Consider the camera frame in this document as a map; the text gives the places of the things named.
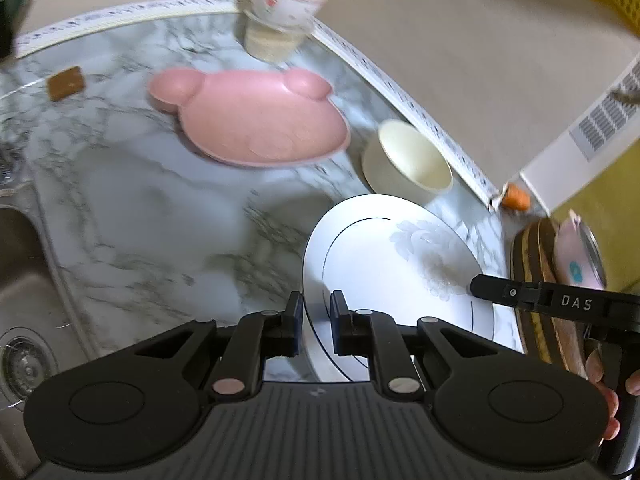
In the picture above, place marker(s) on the white round plate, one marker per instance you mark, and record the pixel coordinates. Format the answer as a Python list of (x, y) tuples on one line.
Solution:
[(390, 255)]

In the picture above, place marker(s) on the pink bear-shaped plate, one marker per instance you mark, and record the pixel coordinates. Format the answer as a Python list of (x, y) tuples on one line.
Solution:
[(253, 118)]

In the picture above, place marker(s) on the person's right hand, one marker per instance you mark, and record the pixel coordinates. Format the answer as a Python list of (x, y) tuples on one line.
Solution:
[(595, 374)]

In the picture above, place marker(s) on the brown sponge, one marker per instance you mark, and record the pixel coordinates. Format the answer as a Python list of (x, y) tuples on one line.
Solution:
[(65, 83)]

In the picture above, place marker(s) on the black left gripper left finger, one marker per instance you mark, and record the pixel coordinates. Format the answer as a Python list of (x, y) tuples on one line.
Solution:
[(141, 403)]

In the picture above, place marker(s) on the yellow-green cutting board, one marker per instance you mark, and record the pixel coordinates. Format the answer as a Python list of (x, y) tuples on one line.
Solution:
[(610, 206)]

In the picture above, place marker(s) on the orange carrot piece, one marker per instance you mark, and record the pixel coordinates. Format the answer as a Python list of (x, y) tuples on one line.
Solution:
[(515, 198)]

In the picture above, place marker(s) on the stainless steel sink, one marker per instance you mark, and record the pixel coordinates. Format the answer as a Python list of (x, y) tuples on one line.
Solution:
[(40, 334)]

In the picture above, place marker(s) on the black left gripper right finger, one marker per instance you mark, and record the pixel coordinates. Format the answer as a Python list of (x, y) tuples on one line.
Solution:
[(493, 402)]

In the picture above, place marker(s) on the cream bowl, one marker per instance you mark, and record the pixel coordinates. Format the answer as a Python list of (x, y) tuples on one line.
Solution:
[(401, 161)]

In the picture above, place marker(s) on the white vented appliance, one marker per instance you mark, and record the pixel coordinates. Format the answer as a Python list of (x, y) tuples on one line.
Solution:
[(587, 147)]

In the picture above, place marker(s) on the white floral cup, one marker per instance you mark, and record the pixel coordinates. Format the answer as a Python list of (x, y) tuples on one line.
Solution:
[(286, 13)]

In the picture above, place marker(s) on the round wooden cutting board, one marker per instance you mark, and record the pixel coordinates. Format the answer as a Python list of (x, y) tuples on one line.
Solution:
[(556, 341)]

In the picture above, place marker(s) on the pink steel-lined bowl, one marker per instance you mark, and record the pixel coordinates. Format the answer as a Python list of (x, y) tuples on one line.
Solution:
[(576, 254)]

